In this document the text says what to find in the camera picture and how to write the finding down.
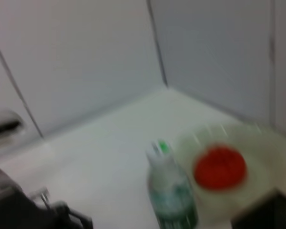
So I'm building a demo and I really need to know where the pale green glass fruit plate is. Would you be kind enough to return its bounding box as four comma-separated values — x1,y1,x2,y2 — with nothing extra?
174,121,286,217

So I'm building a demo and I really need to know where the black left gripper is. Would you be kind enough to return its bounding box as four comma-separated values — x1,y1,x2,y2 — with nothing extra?
47,201,94,229

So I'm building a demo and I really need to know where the clear green-label water bottle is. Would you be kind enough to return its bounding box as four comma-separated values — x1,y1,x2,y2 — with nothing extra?
145,139,199,229

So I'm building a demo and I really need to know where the black mesh pen holder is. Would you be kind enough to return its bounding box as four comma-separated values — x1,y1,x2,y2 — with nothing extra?
230,187,286,229

